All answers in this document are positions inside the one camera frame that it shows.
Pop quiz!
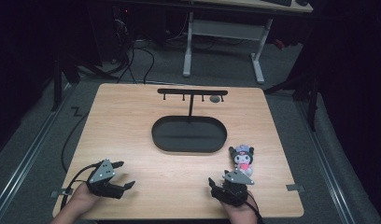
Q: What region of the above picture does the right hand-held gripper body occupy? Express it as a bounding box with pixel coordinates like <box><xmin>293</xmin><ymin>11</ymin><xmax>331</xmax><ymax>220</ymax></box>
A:
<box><xmin>210</xmin><ymin>169</ymin><xmax>255</xmax><ymax>208</ymax></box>

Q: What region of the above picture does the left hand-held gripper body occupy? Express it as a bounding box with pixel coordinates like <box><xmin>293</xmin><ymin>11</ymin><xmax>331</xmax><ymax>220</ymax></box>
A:
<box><xmin>85</xmin><ymin>158</ymin><xmax>127</xmax><ymax>200</ymax></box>

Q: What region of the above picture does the black and pink plush doll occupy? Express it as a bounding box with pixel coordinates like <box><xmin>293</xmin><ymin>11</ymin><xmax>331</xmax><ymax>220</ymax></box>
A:
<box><xmin>228</xmin><ymin>144</ymin><xmax>256</xmax><ymax>177</ymax></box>

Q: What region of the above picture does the person's right hand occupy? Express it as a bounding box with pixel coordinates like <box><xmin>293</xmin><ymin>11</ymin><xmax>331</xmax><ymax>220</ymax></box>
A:
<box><xmin>219</xmin><ymin>190</ymin><xmax>259</xmax><ymax>224</ymax></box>

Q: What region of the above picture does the person's left hand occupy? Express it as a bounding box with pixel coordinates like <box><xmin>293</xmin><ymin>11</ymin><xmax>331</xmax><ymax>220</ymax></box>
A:
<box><xmin>64</xmin><ymin>182</ymin><xmax>102</xmax><ymax>217</ymax></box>

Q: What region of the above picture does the black hanger stand with tray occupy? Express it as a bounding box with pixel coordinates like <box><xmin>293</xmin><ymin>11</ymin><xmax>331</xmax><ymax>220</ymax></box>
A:
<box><xmin>150</xmin><ymin>88</ymin><xmax>229</xmax><ymax>154</ymax></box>

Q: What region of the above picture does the black metal stand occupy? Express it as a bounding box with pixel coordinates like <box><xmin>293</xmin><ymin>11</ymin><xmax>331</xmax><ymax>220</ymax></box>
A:
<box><xmin>50</xmin><ymin>54</ymin><xmax>118</xmax><ymax>112</ymax></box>
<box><xmin>263</xmin><ymin>73</ymin><xmax>320</xmax><ymax>133</ymax></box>

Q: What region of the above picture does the dark computer tower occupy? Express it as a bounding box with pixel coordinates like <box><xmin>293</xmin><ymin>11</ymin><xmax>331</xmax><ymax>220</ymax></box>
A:
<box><xmin>112</xmin><ymin>4</ymin><xmax>137</xmax><ymax>63</ymax></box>

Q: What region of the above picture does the black keyboard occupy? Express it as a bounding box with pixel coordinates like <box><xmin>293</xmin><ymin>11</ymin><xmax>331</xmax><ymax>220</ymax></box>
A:
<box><xmin>261</xmin><ymin>0</ymin><xmax>293</xmax><ymax>7</ymax></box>

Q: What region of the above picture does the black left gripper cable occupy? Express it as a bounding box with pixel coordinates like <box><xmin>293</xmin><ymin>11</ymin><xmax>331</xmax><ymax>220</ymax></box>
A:
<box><xmin>59</xmin><ymin>161</ymin><xmax>103</xmax><ymax>210</ymax></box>

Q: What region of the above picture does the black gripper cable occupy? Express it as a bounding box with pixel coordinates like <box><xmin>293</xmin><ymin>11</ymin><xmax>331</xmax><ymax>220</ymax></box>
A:
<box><xmin>59</xmin><ymin>161</ymin><xmax>103</xmax><ymax>210</ymax></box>
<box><xmin>245</xmin><ymin>197</ymin><xmax>265</xmax><ymax>224</ymax></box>

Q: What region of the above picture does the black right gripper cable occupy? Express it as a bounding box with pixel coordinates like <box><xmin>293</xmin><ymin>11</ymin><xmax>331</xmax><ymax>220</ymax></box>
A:
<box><xmin>245</xmin><ymin>197</ymin><xmax>265</xmax><ymax>224</ymax></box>

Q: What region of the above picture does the black cable on floor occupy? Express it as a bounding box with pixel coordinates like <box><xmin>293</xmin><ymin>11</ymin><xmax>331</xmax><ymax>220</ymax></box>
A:
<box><xmin>61</xmin><ymin>111</ymin><xmax>91</xmax><ymax>174</ymax></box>

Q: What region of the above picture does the metal floor rail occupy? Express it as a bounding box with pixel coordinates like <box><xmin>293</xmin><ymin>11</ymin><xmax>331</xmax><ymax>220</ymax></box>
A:
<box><xmin>0</xmin><ymin>82</ymin><xmax>75</xmax><ymax>216</ymax></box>
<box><xmin>295</xmin><ymin>101</ymin><xmax>359</xmax><ymax>224</ymax></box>

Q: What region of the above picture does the bundle of black floor cables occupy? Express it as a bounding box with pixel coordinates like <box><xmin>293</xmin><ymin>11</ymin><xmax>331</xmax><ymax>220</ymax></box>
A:
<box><xmin>107</xmin><ymin>38</ymin><xmax>156</xmax><ymax>85</ymax></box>

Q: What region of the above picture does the white frame wooden desk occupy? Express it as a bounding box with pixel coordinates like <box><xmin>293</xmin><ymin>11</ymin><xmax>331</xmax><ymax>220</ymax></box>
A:
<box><xmin>182</xmin><ymin>0</ymin><xmax>314</xmax><ymax>85</ymax></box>

